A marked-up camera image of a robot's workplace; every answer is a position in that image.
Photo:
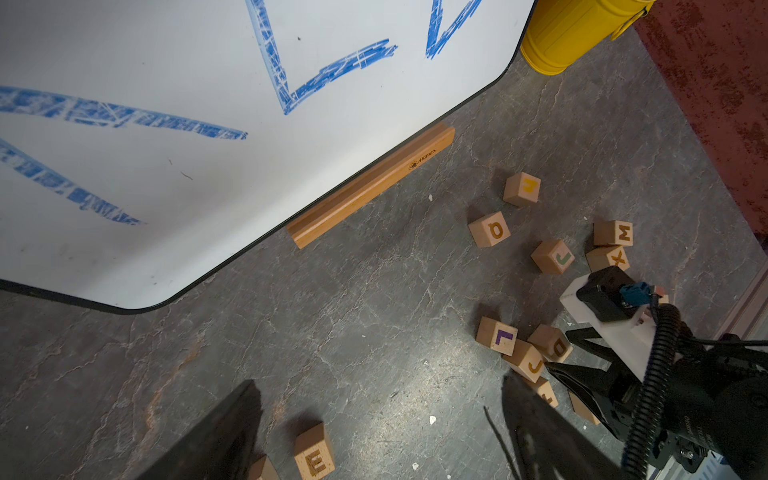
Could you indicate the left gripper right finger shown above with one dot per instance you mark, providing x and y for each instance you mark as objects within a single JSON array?
[{"x": 544, "y": 444}]

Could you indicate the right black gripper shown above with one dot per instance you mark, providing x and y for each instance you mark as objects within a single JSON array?
[{"x": 716, "y": 401}]

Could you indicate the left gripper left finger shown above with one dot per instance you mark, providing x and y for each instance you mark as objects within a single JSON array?
[{"x": 220, "y": 446}]

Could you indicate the wooden block letter R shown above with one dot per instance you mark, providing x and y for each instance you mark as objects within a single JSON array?
[{"x": 263, "y": 469}]

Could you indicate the wooden block letter E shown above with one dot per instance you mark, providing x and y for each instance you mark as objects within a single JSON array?
[{"x": 313, "y": 453}]

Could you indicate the wooden block letter F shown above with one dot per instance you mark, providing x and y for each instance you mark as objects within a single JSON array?
[{"x": 543, "y": 388}]

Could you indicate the wooden block letter C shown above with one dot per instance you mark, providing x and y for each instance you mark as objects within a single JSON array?
[{"x": 526, "y": 361}]

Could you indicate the wooden block letter D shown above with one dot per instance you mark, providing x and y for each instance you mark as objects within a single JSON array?
[{"x": 552, "y": 343}]

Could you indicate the wooden block letter L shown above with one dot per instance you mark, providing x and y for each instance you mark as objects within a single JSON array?
[{"x": 496, "y": 336}]

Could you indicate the wooden block letter X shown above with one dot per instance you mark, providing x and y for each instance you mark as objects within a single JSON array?
[{"x": 604, "y": 257}]

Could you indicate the wooden block letter M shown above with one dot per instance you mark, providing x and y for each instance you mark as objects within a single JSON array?
[{"x": 613, "y": 233}]

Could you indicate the wooden block letter O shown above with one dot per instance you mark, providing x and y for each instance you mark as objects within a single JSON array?
[{"x": 489, "y": 230}]

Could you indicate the wooden board stand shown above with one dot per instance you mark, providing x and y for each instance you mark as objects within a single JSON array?
[{"x": 332, "y": 210}]

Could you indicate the wooden block plain top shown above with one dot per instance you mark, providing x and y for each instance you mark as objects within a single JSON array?
[{"x": 522, "y": 189}]

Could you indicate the white dry-erase board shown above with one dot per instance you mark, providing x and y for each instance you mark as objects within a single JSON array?
[{"x": 146, "y": 143}]

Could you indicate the yellow pen cup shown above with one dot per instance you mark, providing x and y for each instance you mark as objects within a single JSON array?
[{"x": 562, "y": 31}]

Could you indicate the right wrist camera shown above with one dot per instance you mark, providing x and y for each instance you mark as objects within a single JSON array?
[{"x": 629, "y": 330}]

